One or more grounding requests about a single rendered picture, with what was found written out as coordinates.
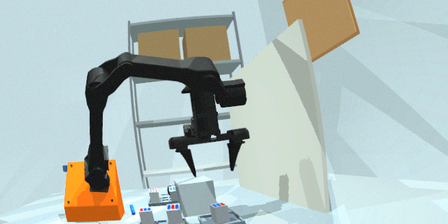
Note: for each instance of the large off-white flat panel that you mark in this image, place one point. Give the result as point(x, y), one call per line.
point(284, 157)

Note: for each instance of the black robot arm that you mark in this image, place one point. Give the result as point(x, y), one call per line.
point(199, 74)

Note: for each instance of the white box with blue and red stripes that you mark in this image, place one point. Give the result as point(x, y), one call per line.
point(220, 213)
point(154, 196)

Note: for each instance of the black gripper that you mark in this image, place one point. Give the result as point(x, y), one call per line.
point(206, 124)

